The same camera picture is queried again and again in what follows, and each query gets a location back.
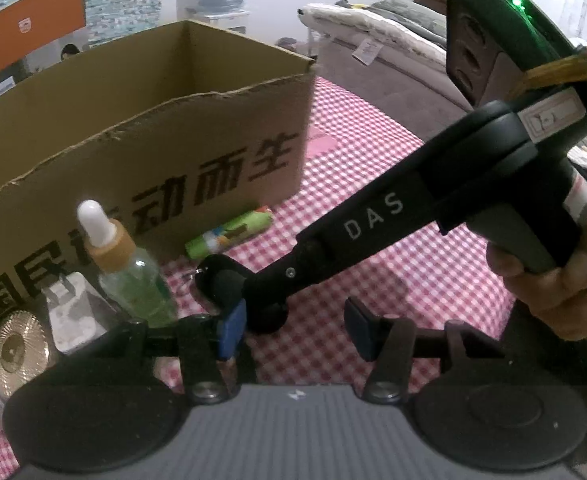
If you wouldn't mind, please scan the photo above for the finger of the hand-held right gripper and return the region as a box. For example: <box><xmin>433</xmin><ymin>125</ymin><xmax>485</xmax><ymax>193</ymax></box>
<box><xmin>246</xmin><ymin>302</ymin><xmax>290</xmax><ymax>336</ymax></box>
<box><xmin>243</xmin><ymin>247</ymin><xmax>324</xmax><ymax>308</ymax></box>

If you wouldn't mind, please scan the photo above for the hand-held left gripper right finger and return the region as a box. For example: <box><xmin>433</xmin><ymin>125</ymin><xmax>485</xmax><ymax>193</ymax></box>
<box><xmin>344</xmin><ymin>296</ymin><xmax>507</xmax><ymax>405</ymax></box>

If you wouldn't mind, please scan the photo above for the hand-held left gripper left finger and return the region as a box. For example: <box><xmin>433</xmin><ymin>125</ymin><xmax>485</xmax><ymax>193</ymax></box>
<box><xmin>106</xmin><ymin>300</ymin><xmax>249</xmax><ymax>406</ymax></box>

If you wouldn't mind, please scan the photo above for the large printed cardboard box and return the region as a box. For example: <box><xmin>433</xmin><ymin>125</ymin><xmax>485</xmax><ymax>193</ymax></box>
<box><xmin>0</xmin><ymin>20</ymin><xmax>317</xmax><ymax>356</ymax></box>

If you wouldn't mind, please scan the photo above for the person's right hand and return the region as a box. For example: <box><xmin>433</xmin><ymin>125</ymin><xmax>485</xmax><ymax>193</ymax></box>
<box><xmin>486</xmin><ymin>185</ymin><xmax>587</xmax><ymax>350</ymax></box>

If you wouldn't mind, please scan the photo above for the green printed tube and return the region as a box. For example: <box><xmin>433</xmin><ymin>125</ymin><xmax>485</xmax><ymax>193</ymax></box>
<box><xmin>184</xmin><ymin>208</ymin><xmax>274</xmax><ymax>260</ymax></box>

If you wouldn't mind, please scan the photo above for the red white checkered cloth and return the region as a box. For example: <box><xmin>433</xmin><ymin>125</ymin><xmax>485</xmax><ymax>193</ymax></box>
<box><xmin>0</xmin><ymin>77</ymin><xmax>520</xmax><ymax>480</ymax></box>

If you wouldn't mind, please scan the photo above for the green glass dropper bottle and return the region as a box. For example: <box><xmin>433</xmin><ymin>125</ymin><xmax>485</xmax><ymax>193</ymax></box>
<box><xmin>77</xmin><ymin>200</ymin><xmax>179</xmax><ymax>330</ymax></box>

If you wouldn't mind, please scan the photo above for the pink paper piece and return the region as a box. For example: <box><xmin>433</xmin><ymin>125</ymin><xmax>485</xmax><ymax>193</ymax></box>
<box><xmin>307</xmin><ymin>127</ymin><xmax>337</xmax><ymax>159</ymax></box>

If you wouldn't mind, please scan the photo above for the white charger plug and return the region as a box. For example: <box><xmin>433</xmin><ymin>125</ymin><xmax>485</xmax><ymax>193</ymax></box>
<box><xmin>46</xmin><ymin>272</ymin><xmax>120</xmax><ymax>357</ymax></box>

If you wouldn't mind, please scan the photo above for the grey bedding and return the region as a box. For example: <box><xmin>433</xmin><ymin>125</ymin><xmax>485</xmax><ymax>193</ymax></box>
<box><xmin>373</xmin><ymin>0</ymin><xmax>449</xmax><ymax>51</ymax></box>

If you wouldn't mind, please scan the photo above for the gold round lid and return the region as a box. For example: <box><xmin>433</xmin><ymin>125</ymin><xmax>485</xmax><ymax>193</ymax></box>
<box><xmin>0</xmin><ymin>310</ymin><xmax>57</xmax><ymax>402</ymax></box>

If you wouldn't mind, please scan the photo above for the white water dispenser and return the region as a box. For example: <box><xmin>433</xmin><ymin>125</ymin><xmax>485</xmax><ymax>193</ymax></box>
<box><xmin>186</xmin><ymin>7</ymin><xmax>252</xmax><ymax>37</ymax></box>

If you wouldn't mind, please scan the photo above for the floral hanging cloth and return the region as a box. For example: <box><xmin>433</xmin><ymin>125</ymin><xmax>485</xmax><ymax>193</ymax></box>
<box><xmin>0</xmin><ymin>0</ymin><xmax>165</xmax><ymax>47</ymax></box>

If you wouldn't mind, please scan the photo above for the orange and dark appliance carton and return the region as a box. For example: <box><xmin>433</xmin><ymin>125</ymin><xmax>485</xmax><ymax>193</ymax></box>
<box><xmin>0</xmin><ymin>0</ymin><xmax>88</xmax><ymax>111</ymax></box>

